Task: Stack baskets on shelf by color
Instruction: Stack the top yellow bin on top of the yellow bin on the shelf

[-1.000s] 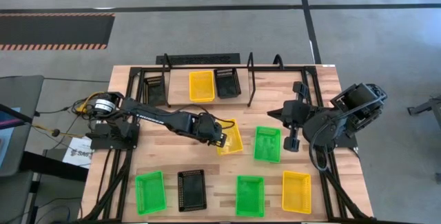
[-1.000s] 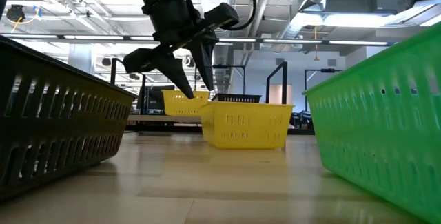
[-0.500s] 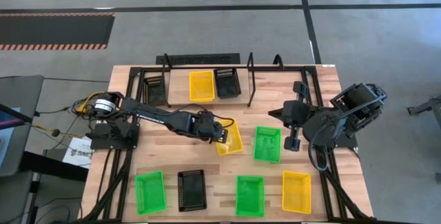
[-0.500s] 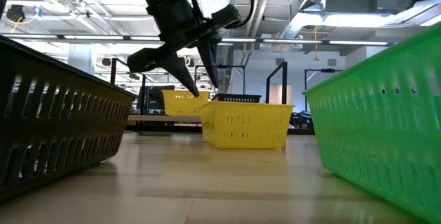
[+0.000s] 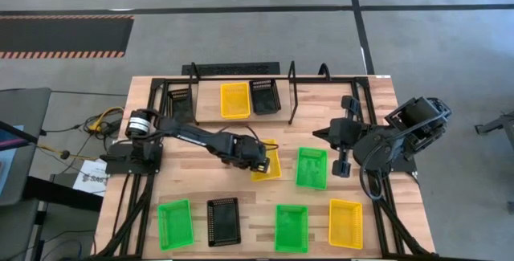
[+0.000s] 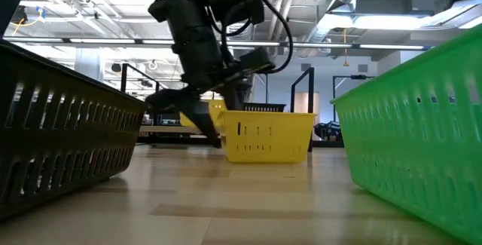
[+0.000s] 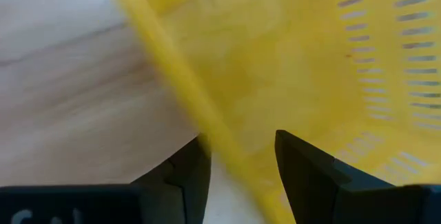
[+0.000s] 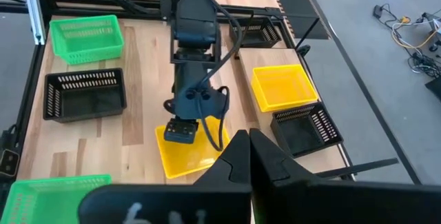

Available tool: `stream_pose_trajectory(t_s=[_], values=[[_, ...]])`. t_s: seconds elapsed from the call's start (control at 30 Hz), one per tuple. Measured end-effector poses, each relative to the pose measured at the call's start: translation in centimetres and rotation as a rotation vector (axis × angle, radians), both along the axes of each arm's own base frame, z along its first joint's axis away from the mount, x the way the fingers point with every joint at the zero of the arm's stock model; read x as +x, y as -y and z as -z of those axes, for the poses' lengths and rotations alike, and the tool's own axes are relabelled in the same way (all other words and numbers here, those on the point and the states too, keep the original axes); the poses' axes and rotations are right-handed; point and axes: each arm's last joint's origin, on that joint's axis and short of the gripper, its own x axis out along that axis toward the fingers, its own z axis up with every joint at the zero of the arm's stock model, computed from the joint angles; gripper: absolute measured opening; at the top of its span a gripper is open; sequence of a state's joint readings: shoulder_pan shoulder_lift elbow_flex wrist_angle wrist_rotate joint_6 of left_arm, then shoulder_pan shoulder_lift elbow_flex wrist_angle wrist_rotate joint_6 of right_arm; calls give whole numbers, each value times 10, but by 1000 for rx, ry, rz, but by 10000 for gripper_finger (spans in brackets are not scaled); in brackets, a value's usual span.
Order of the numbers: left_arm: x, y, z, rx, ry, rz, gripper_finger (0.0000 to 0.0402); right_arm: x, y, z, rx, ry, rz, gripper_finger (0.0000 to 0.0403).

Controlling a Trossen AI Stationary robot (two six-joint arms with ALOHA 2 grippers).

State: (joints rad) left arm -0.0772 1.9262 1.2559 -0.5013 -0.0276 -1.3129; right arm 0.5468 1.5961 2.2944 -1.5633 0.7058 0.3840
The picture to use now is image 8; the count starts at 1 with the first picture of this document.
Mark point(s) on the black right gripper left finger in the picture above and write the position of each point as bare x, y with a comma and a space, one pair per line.
172, 203

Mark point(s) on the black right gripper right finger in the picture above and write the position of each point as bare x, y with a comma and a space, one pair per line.
327, 203

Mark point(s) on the yellow plastic basket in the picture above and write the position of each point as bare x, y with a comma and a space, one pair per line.
186, 162
282, 86

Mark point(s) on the black plastic basket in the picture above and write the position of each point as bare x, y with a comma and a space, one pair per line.
256, 36
84, 96
303, 134

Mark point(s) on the green plastic basket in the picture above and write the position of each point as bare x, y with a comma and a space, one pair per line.
86, 38
41, 200

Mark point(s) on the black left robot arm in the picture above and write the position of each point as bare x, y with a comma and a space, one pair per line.
194, 7

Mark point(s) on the black flat device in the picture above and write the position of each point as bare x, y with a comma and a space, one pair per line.
435, 88

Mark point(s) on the silver aluminium profile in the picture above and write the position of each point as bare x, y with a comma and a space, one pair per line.
32, 10

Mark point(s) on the black power adapter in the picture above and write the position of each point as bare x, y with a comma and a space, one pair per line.
378, 11

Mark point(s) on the black aluminium table frame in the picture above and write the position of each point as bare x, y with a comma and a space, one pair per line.
103, 8

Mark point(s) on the black table-level camera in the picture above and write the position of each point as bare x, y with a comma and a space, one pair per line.
8, 162

